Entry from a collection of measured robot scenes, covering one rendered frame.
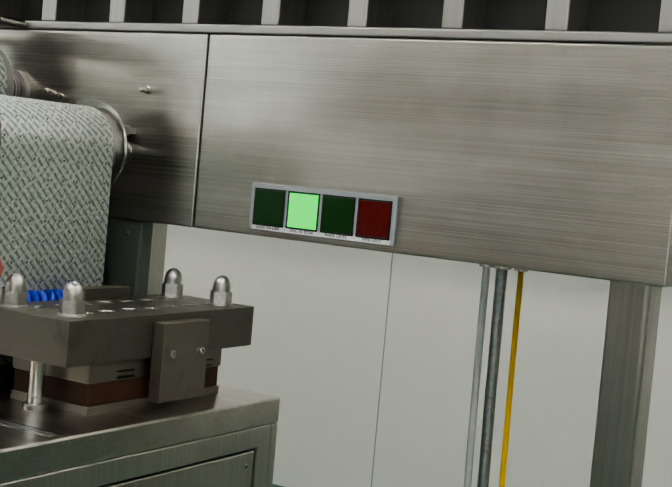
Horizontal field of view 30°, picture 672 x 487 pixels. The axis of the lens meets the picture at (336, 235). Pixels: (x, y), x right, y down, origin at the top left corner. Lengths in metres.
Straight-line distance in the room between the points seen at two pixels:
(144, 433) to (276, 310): 3.05
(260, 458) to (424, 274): 2.52
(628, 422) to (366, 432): 2.79
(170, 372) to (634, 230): 0.65
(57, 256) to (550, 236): 0.71
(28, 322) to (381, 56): 0.60
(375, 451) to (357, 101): 2.84
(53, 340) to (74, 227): 0.30
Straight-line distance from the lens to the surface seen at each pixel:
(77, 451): 1.58
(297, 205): 1.83
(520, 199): 1.67
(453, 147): 1.71
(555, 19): 1.68
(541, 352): 4.19
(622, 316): 1.79
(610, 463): 1.82
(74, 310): 1.65
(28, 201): 1.82
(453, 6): 1.75
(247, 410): 1.85
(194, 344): 1.79
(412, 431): 4.44
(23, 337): 1.68
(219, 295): 1.90
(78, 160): 1.88
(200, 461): 1.78
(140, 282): 2.04
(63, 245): 1.88
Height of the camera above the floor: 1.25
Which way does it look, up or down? 3 degrees down
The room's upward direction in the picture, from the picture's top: 5 degrees clockwise
